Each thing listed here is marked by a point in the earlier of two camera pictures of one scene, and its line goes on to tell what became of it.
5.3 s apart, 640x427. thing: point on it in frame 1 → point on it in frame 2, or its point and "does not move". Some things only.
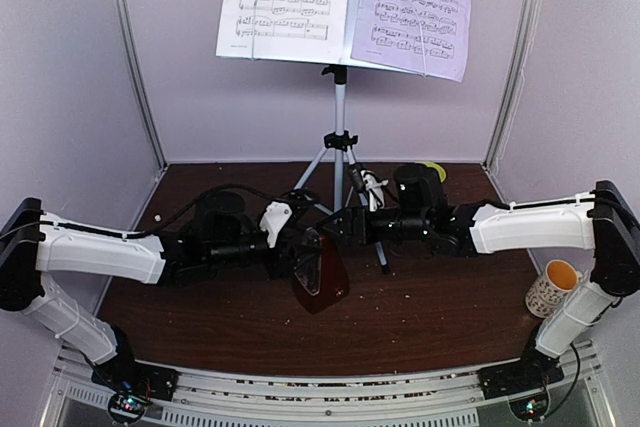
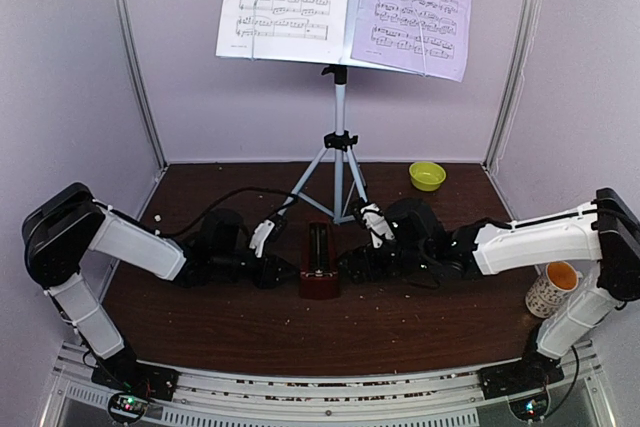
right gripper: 345,221 → 354,259
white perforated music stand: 339,143 does not move
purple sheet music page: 413,10 does not move
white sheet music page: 286,3 does not move
